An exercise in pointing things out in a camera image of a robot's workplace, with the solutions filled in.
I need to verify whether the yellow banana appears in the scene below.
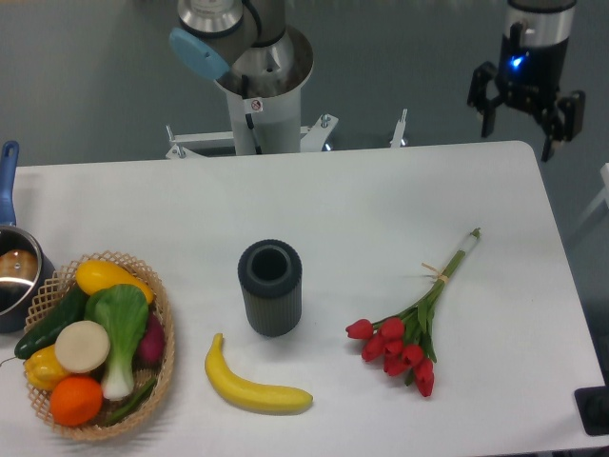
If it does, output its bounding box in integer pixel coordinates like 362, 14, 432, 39
205, 333, 313, 414

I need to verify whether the black device at table edge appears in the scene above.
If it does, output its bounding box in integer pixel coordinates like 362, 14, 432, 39
574, 386, 608, 436

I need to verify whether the purple red onion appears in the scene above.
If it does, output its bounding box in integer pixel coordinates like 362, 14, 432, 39
137, 313, 166, 365

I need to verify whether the dark green cucumber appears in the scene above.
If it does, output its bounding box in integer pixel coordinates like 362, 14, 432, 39
14, 286, 88, 360

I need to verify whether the yellow squash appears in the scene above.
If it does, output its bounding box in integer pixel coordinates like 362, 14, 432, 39
75, 260, 155, 305

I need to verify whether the red tulip bouquet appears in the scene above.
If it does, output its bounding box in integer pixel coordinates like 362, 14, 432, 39
345, 228, 481, 398

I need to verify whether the woven wicker basket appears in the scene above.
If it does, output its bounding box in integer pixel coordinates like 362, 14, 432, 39
25, 251, 175, 441

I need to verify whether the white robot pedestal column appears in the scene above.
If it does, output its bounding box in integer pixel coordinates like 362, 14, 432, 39
216, 81, 304, 156

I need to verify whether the white furniture piece right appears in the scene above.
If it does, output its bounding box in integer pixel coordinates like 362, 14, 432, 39
581, 163, 609, 220

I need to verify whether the dark grey ribbed vase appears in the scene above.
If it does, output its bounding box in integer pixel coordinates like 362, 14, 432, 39
237, 239, 303, 337

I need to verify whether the orange fruit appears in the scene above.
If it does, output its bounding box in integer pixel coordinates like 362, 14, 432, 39
49, 375, 103, 427

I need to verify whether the green bean pod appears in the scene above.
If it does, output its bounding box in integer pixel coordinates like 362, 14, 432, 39
102, 378, 157, 427

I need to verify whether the black cable on pedestal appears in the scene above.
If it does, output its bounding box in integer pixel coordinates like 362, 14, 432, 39
240, 74, 264, 155

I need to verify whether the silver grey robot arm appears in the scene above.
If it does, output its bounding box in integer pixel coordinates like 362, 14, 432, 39
169, 1, 585, 160

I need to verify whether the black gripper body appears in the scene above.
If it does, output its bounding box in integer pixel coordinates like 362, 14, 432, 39
495, 1, 577, 114

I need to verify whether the blue handled saucepan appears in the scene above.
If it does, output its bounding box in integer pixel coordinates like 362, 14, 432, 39
1, 141, 54, 333

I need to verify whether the yellow bell pepper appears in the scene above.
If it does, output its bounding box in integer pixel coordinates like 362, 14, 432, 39
24, 345, 70, 391

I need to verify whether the green bok choy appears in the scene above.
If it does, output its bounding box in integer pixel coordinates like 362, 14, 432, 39
85, 285, 148, 401

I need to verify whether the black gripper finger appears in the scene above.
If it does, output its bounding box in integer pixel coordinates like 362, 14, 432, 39
541, 90, 585, 162
467, 61, 503, 138

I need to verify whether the beige round disc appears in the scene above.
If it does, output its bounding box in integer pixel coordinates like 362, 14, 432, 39
54, 320, 110, 373

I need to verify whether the white metal base frame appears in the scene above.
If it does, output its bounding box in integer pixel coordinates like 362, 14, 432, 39
165, 108, 408, 159

